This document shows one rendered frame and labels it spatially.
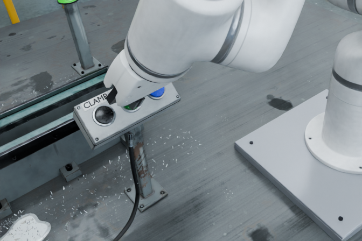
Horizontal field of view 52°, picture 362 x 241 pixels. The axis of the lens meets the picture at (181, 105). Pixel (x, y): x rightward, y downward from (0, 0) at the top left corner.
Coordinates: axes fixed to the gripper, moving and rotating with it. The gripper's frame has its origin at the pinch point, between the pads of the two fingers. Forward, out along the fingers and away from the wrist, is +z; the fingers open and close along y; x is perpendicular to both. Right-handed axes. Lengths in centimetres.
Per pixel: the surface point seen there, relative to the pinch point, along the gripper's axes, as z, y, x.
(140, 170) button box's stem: 17.1, 0.6, 10.2
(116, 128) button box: 2.8, 4.3, 2.8
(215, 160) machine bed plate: 23.4, -17.5, 16.7
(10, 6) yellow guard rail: 206, -28, -147
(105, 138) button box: 2.9, 6.5, 3.5
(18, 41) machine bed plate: 79, -1, -56
